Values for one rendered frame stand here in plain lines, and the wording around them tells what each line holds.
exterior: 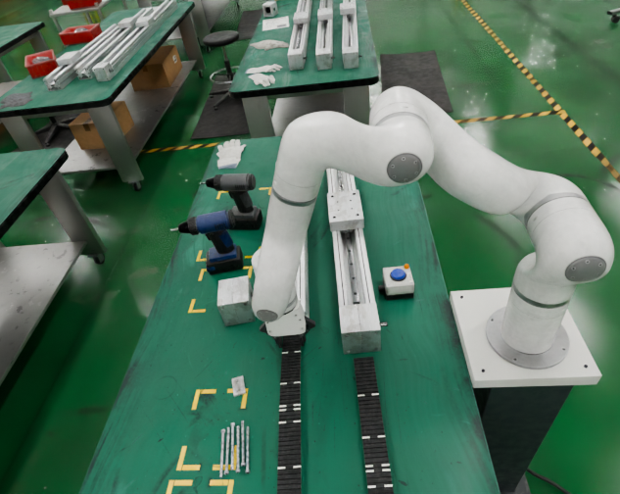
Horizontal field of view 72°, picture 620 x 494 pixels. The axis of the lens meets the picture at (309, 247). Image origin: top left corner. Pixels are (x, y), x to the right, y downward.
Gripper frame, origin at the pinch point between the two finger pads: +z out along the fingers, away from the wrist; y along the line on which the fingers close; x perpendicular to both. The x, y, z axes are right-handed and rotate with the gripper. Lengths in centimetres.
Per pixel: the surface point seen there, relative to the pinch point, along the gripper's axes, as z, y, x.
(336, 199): -10, 17, 48
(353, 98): 18, 34, 189
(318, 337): 2.9, 7.5, 1.7
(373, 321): -6.6, 22.6, -1.9
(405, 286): -2.6, 33.6, 12.6
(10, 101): 1, -195, 215
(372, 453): -0.3, 18.3, -31.8
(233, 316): -1.1, -16.7, 8.9
